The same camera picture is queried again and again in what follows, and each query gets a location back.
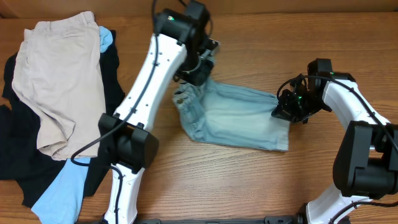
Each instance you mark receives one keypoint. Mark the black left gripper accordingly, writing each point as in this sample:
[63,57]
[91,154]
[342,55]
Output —
[195,76]

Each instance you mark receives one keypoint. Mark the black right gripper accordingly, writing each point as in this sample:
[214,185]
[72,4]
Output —
[285,111]

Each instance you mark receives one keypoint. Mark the light blue denim shorts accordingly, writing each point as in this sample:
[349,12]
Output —
[230,115]

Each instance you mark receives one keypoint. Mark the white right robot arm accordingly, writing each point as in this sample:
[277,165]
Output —
[365,167]

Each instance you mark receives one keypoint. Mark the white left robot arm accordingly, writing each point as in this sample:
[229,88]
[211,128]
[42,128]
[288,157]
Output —
[180,49]

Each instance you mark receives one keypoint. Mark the beige khaki shorts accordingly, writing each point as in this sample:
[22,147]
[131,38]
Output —
[58,76]

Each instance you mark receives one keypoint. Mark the light blue shirt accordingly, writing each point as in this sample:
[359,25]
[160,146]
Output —
[60,202]

